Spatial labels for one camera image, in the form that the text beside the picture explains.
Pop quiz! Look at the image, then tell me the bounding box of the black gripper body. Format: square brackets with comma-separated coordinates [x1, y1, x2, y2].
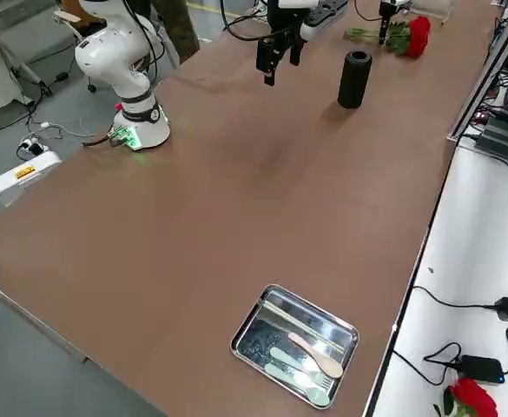
[267, 0, 302, 40]
[378, 2, 405, 21]

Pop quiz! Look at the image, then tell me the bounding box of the red rose bouquet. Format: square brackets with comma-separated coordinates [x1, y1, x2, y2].
[343, 16, 432, 60]

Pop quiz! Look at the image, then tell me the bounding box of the black cylindrical vase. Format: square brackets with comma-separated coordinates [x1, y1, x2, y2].
[337, 50, 373, 109]

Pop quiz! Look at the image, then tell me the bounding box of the person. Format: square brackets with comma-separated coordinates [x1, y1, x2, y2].
[151, 0, 201, 66]

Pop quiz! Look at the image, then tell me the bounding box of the white desk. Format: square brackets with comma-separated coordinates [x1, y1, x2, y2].
[364, 142, 508, 417]

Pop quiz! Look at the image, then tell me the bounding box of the grey office chair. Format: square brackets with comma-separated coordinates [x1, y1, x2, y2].
[0, 0, 107, 108]

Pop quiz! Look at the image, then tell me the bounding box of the white floor power strip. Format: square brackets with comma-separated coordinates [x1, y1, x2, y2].
[16, 135, 49, 158]

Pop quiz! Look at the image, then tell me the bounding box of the white case yellow label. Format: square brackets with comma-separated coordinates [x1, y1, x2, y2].
[0, 149, 63, 208]

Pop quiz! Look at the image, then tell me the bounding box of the silver metal tray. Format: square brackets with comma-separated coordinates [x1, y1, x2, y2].
[229, 284, 361, 410]

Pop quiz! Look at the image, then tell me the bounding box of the pale green fork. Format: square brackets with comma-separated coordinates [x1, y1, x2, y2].
[270, 346, 333, 390]

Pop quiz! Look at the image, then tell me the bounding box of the beige wooden spoon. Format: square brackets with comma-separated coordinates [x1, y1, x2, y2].
[287, 332, 345, 378]

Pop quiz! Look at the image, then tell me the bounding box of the pale green spoon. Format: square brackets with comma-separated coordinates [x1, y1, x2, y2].
[264, 362, 331, 409]

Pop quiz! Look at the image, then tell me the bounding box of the small black box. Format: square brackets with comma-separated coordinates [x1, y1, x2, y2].
[457, 354, 506, 387]

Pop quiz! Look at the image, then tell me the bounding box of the single red rose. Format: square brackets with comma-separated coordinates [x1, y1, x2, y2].
[433, 376, 498, 417]

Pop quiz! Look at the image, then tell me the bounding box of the aluminium frame post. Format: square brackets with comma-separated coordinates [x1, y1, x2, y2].
[446, 0, 508, 141]

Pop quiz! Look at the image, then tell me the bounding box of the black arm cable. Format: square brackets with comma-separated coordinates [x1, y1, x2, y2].
[122, 0, 168, 86]

